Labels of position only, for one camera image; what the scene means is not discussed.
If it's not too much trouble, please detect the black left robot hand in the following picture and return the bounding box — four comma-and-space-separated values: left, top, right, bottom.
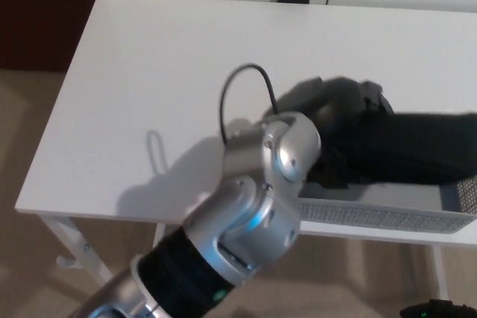
265, 76, 396, 190

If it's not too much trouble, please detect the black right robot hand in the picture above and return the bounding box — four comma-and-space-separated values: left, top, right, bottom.
399, 298, 477, 318

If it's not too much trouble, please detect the white mesh container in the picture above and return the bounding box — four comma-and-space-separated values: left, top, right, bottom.
297, 174, 477, 238

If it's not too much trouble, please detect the white table leg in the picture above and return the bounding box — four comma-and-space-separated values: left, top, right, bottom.
154, 223, 168, 249
43, 216, 113, 286
431, 245, 449, 299

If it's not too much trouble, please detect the dark red panel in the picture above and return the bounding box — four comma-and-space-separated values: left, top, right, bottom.
0, 0, 102, 72

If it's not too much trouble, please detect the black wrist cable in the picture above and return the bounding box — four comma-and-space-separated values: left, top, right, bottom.
218, 64, 279, 144

